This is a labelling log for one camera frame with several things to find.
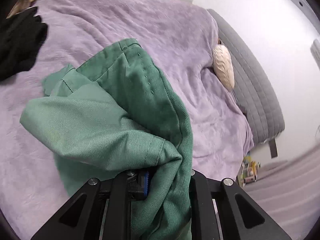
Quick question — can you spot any purple plush blanket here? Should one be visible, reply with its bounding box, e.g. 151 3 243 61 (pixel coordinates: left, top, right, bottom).
1 0 253 239

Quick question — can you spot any grey quilted headboard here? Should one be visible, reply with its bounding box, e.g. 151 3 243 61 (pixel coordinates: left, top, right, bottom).
208 9 285 145

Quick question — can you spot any cream round pleated pillow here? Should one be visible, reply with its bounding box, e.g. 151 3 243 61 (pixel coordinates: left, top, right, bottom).
213 44 235 91

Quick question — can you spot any black garment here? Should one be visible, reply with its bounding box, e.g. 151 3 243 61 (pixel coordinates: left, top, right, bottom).
0 7 48 81

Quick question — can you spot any green garment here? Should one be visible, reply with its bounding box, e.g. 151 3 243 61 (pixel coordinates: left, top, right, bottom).
20 38 193 239

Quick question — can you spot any colourful toy on floor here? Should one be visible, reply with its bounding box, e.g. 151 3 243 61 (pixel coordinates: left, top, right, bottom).
236 155 261 187

